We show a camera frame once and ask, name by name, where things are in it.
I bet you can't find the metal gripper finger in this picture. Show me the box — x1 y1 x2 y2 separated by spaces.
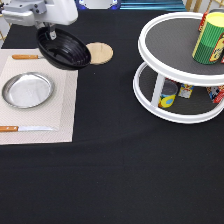
49 27 56 40

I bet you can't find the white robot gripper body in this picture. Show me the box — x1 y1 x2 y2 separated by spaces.
2 0 78 26

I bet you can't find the black plastic bowl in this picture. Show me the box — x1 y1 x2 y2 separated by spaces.
36 27 91 70

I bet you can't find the round silver metal plate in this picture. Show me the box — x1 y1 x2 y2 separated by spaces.
2 72 54 109

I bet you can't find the round wooden coaster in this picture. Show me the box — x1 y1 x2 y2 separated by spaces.
86 42 113 65

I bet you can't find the beige woven placemat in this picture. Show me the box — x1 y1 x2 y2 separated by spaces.
0 49 78 145

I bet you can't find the yellow blue can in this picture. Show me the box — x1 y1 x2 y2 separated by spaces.
158 80 178 108

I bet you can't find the small yellow box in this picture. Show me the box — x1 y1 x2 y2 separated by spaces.
179 84 194 99

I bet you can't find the red can behind green can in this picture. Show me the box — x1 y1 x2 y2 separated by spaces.
198 11 208 32

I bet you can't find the green ribbed can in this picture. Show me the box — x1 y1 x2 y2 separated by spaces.
192 12 224 64

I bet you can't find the red white snack packet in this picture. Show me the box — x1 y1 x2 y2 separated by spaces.
207 85 224 103

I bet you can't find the wooden-handled fork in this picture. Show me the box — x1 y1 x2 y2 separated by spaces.
12 54 44 60

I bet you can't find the wooden-handled knife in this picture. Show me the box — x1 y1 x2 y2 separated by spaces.
0 126 57 132

